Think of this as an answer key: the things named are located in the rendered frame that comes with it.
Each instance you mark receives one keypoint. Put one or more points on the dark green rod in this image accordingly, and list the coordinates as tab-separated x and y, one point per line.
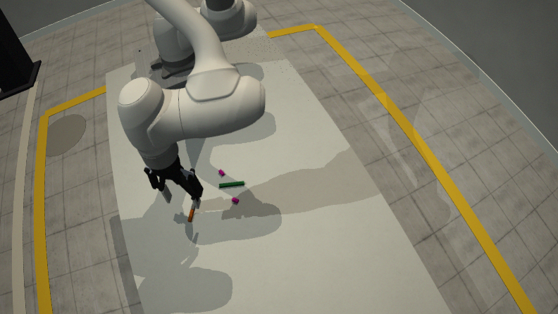
231	184

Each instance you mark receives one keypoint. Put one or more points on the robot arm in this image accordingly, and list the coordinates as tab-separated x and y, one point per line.
215	101

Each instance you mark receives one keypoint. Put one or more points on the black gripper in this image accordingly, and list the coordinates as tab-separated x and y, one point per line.
175	172

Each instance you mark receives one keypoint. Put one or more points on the orange rod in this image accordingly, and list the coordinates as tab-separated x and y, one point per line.
190	215

